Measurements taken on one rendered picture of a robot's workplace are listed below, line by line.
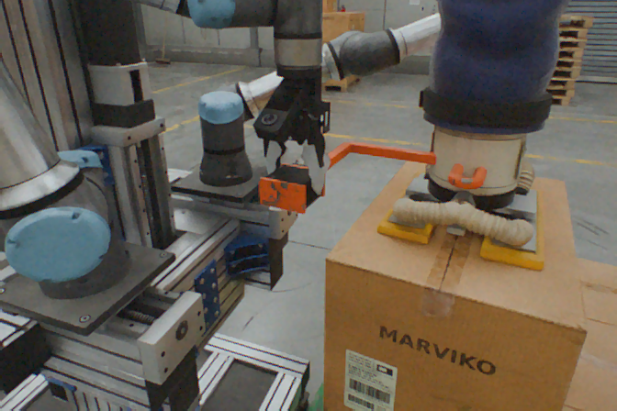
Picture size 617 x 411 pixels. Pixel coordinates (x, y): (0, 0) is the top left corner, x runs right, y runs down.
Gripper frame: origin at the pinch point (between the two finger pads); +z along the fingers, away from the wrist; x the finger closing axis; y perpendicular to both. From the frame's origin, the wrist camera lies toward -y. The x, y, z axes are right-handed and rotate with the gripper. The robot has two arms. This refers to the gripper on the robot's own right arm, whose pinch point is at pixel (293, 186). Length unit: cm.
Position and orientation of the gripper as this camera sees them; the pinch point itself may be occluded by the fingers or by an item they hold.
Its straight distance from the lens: 71.8
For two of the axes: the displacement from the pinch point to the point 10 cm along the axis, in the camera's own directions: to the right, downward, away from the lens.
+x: -8.9, -1.8, 4.2
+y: 4.6, -3.6, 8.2
